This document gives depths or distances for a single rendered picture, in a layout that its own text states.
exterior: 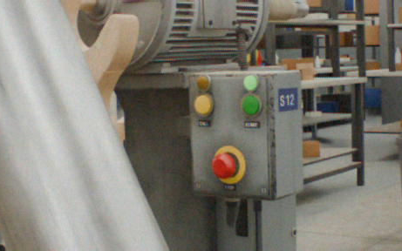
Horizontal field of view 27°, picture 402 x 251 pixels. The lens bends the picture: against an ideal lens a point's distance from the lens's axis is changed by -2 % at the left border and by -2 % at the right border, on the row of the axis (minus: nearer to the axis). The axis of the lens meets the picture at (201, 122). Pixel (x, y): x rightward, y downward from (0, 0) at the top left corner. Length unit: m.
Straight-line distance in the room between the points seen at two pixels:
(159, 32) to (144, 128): 0.27
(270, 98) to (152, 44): 0.27
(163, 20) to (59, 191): 0.96
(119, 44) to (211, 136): 0.23
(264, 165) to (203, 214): 0.32
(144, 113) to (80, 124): 1.13
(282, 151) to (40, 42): 0.82
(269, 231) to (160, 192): 0.23
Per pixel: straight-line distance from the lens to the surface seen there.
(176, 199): 1.66
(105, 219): 0.54
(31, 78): 0.57
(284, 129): 1.35
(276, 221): 1.65
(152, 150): 1.68
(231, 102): 1.36
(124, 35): 1.27
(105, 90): 1.32
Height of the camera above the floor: 1.16
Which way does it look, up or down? 5 degrees down
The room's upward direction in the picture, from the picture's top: 2 degrees counter-clockwise
